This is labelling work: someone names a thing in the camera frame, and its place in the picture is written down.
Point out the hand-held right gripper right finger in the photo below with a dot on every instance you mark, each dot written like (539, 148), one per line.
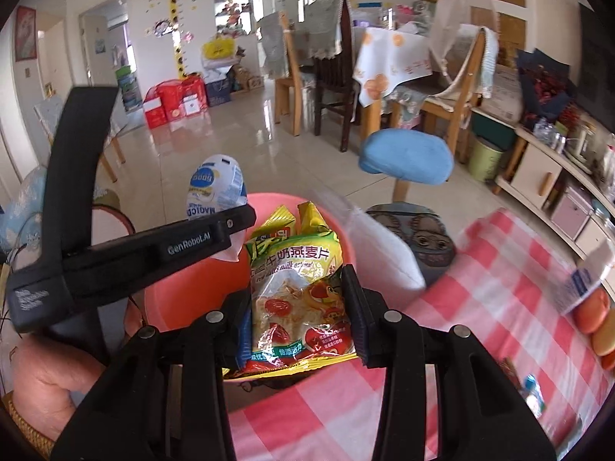
(358, 312)

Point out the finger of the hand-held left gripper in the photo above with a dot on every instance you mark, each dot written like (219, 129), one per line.
(233, 229)

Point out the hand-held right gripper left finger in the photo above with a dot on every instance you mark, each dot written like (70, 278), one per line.
(206, 345)

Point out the white blue plastic wrapper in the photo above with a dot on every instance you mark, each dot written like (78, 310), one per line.
(214, 187)

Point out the pink plastic bucket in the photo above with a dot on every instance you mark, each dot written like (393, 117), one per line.
(192, 293)

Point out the yellow oat snack packet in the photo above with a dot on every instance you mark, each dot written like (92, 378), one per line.
(293, 288)

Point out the person's left hand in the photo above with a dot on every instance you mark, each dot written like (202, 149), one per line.
(43, 379)

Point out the pale blue printed cushion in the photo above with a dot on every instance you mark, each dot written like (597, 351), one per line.
(21, 206)

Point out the cartoon print seat cushion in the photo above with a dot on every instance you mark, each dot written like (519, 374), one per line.
(423, 240)

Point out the pink checked tablecloth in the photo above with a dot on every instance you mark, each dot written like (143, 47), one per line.
(461, 297)

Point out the red gift bag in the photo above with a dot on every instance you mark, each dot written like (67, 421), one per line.
(185, 98)

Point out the red white gift box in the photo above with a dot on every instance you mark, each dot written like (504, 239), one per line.
(154, 111)

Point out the cardboard box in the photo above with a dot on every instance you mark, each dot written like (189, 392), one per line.
(249, 79)

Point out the small table with pale cloth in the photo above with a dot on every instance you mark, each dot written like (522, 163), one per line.
(57, 115)

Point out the blue cushioned stool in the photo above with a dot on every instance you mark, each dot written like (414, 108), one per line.
(408, 156)

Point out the stack of teal cartons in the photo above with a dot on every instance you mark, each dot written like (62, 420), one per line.
(128, 90)

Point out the dark wooden chair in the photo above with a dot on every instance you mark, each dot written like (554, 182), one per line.
(336, 86)

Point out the wooden chair with grey cover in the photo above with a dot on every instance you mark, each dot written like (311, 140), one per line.
(283, 57)

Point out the yellow bag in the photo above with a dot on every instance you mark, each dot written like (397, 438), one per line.
(220, 49)

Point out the small blue white wrapper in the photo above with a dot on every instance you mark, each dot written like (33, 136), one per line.
(534, 396)

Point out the light green waste bin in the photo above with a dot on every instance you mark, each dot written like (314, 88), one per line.
(485, 161)

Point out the blue white milk carton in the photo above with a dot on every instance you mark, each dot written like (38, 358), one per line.
(579, 278)

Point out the white television cabinet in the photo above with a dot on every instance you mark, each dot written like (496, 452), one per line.
(533, 173)

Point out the dark green storage box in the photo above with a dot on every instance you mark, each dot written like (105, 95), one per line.
(497, 132)

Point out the orange print dining tablecloth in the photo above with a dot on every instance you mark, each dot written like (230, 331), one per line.
(389, 62)

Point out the red apple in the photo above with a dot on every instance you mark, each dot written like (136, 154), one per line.
(592, 311)

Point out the pink storage box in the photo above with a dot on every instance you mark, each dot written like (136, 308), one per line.
(569, 211)

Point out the wooden chair with lace cover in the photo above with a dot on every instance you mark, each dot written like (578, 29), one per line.
(461, 101)

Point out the framed red picture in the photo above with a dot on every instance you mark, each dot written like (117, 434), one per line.
(26, 33)

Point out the yellow pear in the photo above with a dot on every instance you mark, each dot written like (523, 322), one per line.
(605, 337)

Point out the orange mandarin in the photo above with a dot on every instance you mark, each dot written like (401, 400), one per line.
(609, 361)

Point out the white rice sack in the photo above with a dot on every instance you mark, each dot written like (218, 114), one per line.
(502, 96)

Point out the white electric kettle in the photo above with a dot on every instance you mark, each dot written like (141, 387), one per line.
(584, 146)

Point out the dark blue flower bouquet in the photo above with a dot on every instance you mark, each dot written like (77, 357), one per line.
(545, 86)

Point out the white mesh food cover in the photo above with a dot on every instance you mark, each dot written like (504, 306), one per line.
(456, 29)

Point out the black television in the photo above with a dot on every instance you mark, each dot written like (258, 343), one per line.
(598, 67)

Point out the giraffe wall sticker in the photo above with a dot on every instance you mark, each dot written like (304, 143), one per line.
(178, 19)

